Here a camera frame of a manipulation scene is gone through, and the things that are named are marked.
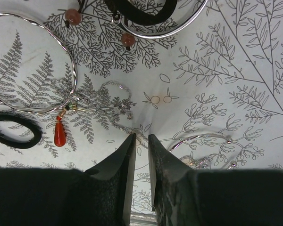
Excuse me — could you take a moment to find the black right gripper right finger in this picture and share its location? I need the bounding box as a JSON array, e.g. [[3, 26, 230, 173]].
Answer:
[[148, 134, 283, 226]]

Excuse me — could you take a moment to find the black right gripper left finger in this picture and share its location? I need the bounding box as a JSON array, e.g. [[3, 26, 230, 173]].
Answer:
[[0, 134, 136, 226]]

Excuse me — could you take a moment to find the fine silver chain necklace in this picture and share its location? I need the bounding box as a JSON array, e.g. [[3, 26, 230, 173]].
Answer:
[[47, 79, 151, 151]]

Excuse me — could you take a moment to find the red teardrop pendant earring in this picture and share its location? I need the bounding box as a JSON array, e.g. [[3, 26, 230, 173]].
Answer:
[[54, 114, 66, 147]]

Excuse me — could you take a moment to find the floral patterned tablecloth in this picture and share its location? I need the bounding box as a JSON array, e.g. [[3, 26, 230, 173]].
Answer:
[[0, 0, 283, 214]]

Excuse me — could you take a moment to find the thin twisted silver bangle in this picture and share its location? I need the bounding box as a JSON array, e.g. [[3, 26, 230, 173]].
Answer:
[[0, 12, 78, 114]]

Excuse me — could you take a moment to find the small black hair tie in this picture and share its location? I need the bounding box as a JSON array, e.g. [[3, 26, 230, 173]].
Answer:
[[0, 114, 43, 150]]

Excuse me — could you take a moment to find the thin silver cuff bracelet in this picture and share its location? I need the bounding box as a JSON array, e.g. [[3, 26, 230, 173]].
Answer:
[[168, 132, 241, 170]]

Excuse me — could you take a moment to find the pink bead cord bracelet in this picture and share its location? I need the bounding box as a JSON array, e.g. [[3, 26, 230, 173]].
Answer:
[[58, 0, 135, 51]]

